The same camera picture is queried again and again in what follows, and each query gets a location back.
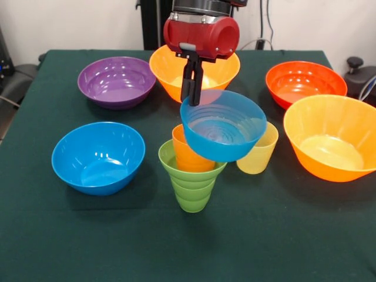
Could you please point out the round blue plastic bowl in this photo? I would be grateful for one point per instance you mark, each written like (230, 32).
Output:
(97, 164)

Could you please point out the large orange plastic bowl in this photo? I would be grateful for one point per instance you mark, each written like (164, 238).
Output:
(329, 147)
(167, 76)

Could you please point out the black computer case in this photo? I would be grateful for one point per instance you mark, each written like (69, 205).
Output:
(4, 58)

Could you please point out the green plastic bowl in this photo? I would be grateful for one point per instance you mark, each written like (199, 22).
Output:
(167, 161)

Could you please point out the purple plastic bowl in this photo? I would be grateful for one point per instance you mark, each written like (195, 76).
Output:
(117, 85)

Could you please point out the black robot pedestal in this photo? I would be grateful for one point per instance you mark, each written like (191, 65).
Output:
(152, 23)

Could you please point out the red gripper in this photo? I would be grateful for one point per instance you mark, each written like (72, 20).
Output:
(199, 38)

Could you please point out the green plastic cup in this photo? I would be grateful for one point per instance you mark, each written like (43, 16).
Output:
(192, 201)

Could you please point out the orange plastic cup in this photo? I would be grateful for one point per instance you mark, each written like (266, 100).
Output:
(188, 155)

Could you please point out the black chair with knob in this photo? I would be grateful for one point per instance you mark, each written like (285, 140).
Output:
(361, 76)

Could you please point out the black office chair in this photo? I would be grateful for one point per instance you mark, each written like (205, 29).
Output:
(20, 73)

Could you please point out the dark green tablecloth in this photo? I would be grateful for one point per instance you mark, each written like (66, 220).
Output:
(235, 235)

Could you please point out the shallow translucent blue bowl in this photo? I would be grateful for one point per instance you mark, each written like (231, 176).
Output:
(223, 147)

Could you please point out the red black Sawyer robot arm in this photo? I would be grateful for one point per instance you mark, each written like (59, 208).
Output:
(202, 7)

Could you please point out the red plastic bowl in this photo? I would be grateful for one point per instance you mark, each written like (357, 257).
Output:
(305, 82)

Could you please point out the yellow plastic cup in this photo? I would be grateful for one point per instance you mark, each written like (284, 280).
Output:
(258, 161)

